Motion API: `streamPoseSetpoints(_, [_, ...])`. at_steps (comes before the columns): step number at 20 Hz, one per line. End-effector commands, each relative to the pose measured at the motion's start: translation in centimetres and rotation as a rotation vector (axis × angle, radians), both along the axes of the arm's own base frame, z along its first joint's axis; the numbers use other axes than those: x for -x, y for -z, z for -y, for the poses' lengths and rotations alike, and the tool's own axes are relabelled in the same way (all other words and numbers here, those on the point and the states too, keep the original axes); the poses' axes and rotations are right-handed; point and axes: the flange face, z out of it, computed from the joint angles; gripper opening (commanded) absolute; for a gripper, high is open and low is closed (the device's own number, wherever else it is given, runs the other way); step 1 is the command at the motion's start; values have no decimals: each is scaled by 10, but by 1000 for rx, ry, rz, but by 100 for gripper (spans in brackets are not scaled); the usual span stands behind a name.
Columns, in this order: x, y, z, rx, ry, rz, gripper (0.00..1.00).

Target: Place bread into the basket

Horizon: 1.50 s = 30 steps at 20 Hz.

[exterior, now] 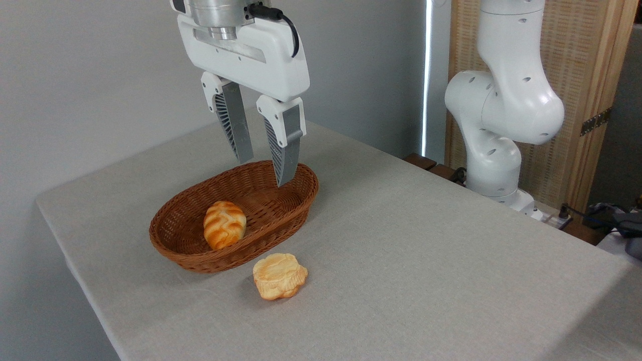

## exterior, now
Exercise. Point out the braided golden bread loaf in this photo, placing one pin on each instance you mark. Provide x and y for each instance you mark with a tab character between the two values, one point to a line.
224	225

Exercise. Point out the grey blue bundled object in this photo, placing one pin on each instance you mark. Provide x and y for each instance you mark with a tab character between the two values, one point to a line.
627	223

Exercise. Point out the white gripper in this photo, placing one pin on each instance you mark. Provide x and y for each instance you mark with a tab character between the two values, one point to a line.
271	70

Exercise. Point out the grey tablecloth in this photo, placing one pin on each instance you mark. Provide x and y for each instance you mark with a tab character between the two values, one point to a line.
451	276

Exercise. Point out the metal screen hinge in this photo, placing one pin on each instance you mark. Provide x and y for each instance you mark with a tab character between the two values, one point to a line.
595	122

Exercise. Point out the brown oval wicker basket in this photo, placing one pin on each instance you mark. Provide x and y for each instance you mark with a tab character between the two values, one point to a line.
271	210

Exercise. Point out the pale round bread bun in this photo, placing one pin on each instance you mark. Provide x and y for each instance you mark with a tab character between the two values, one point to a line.
278	276

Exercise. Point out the wooden woven folding screen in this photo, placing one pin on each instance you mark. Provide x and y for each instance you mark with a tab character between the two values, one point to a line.
577	60

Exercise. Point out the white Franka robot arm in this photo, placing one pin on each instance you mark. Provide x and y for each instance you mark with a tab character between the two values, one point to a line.
506	100

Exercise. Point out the silver metal wrist flange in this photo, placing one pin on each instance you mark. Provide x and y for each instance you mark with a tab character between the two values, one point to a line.
218	12

